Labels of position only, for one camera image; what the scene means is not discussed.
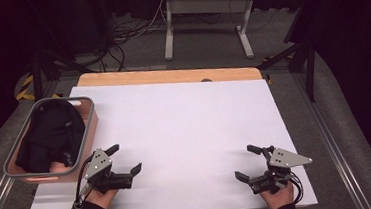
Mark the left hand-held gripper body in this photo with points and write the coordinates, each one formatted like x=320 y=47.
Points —
x=101 y=169

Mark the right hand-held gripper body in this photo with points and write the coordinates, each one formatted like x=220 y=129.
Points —
x=277 y=169

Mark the pink plastic basket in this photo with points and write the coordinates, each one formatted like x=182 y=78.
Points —
x=82 y=139

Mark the black cloth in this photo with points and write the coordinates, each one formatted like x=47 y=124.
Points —
x=49 y=135

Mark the person's right hand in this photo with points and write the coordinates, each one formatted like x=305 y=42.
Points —
x=278 y=196

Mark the person's left hand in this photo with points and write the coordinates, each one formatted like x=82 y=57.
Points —
x=101 y=198

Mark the white table mat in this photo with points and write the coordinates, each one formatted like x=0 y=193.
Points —
x=182 y=135

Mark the black metal stand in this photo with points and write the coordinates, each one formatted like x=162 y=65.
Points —
x=298 y=55

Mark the yellow black hazard tape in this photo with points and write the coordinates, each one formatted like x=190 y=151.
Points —
x=25 y=88

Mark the white metal desk frame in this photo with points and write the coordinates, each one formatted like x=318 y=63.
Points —
x=207 y=19

